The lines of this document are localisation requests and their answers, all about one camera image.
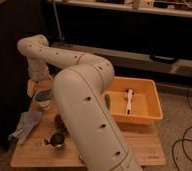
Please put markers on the brown object on board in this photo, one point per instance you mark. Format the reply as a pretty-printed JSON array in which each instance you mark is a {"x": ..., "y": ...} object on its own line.
[{"x": 59, "y": 124}]

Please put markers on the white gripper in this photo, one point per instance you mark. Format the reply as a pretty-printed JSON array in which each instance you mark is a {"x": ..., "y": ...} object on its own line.
[{"x": 35, "y": 86}]

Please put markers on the green object in bin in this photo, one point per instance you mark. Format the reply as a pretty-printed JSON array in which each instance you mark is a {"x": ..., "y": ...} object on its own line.
[{"x": 107, "y": 101}]

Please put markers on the metal shelf unit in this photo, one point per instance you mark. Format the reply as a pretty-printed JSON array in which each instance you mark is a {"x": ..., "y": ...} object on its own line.
[{"x": 125, "y": 36}]

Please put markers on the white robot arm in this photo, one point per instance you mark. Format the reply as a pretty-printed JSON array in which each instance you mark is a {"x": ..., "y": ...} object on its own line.
[{"x": 77, "y": 90}]

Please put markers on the white handled brush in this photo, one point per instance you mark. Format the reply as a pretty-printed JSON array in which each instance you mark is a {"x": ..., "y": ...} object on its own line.
[{"x": 129, "y": 96}]

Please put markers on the orange plastic bin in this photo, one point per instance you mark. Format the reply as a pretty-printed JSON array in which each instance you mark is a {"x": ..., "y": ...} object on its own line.
[{"x": 145, "y": 104}]

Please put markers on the black device on shelf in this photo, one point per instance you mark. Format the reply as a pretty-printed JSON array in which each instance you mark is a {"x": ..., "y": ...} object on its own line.
[{"x": 161, "y": 59}]

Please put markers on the grey cloth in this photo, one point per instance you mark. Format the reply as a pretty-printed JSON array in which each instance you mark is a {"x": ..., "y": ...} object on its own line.
[{"x": 28, "y": 120}]

